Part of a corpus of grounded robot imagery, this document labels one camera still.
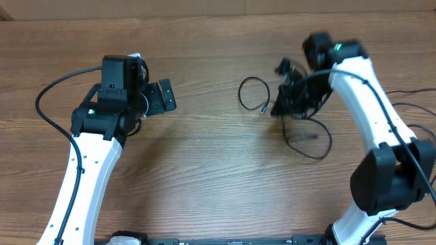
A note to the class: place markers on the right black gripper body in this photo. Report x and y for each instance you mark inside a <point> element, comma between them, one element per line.
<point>304,96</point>

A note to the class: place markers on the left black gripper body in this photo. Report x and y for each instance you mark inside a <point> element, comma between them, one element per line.
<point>154,99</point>

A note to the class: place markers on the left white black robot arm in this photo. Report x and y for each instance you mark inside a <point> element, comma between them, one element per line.
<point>111,112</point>

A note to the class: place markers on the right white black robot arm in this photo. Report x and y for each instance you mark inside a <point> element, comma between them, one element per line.
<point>396,169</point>

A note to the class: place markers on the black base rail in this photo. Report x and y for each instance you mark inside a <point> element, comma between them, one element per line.
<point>131,237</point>

